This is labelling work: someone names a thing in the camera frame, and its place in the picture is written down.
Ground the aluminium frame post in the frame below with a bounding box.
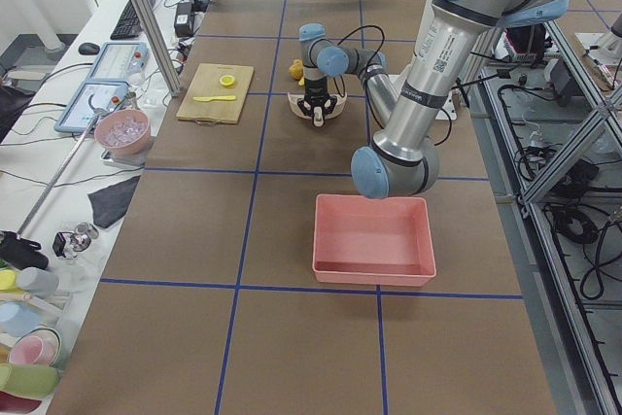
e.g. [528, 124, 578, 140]
[130, 0, 182, 97]

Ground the dark grey cloth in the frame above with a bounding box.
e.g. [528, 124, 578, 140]
[87, 176, 140, 228]

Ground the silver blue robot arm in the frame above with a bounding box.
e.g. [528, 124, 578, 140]
[288, 0, 570, 199]

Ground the upper blue teach pendant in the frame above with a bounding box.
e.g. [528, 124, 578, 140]
[54, 80, 128, 133]

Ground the bamboo cutting board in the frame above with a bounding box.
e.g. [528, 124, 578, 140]
[176, 63, 255, 124]

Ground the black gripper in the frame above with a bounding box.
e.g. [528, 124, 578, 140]
[296, 80, 338, 127]

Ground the yellow plastic knife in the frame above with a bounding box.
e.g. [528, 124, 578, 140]
[192, 95, 237, 103]

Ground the yellow lemon slice toy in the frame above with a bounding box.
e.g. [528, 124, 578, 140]
[219, 75, 236, 87]

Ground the pink plastic bin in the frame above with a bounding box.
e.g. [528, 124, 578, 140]
[312, 194, 436, 287]

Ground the black computer mouse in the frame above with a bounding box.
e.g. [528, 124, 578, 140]
[78, 42, 100, 55]

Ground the yellow toy corn cob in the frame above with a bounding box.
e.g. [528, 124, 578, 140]
[288, 59, 303, 82]

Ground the black keyboard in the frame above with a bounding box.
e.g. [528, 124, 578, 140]
[110, 1, 143, 41]

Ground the pink bowl with ice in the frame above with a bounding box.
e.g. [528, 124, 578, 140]
[94, 109, 152, 156]

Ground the beige plastic dustpan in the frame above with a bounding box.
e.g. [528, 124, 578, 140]
[288, 93, 347, 127]

